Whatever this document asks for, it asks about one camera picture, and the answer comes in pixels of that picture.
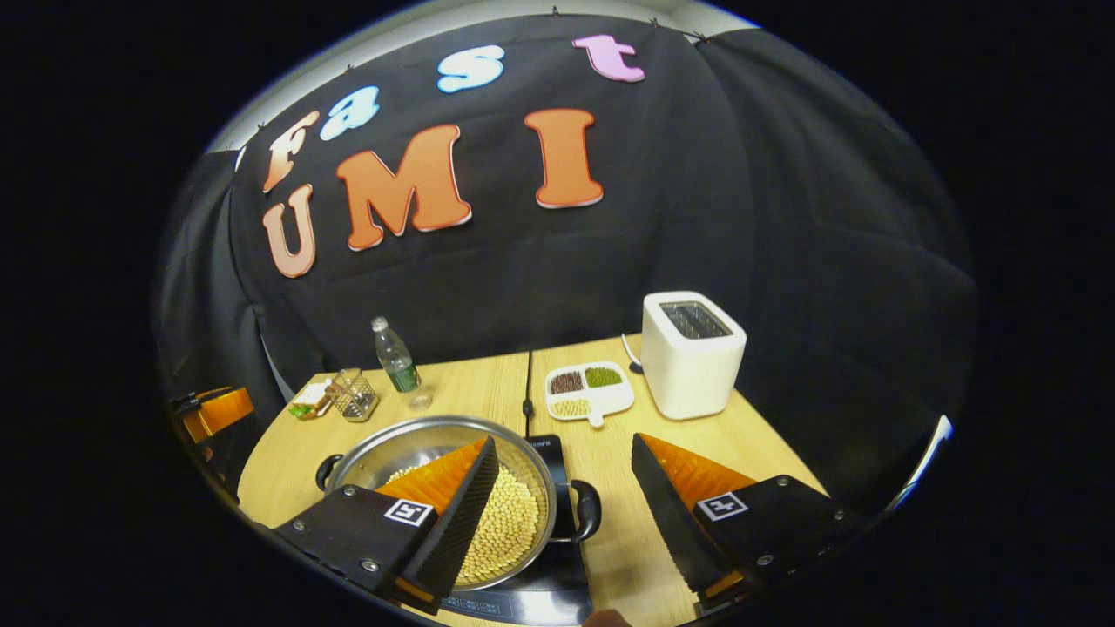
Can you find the white divided bean dish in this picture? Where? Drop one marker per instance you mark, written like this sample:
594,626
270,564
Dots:
610,399

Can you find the sandwich with lettuce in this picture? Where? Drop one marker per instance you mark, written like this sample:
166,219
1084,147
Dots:
309,402

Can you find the stainless steel pot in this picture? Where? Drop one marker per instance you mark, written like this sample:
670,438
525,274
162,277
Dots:
418,448

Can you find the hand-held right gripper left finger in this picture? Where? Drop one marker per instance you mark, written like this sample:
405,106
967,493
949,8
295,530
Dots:
470,514

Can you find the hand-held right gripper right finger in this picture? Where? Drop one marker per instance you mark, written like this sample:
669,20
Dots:
666,514

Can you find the white toaster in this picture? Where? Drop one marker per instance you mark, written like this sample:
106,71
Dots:
692,374

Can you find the black backdrop cloth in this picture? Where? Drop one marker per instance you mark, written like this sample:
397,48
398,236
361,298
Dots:
784,261

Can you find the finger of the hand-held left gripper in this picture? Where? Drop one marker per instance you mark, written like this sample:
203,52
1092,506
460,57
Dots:
222,411

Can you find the black induction cooktop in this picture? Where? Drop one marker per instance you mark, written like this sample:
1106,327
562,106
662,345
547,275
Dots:
557,592

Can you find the pile of yellow soybeans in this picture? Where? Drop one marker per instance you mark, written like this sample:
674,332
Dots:
514,522

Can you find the clear plastic water bottle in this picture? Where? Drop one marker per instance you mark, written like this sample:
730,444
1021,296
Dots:
398,366

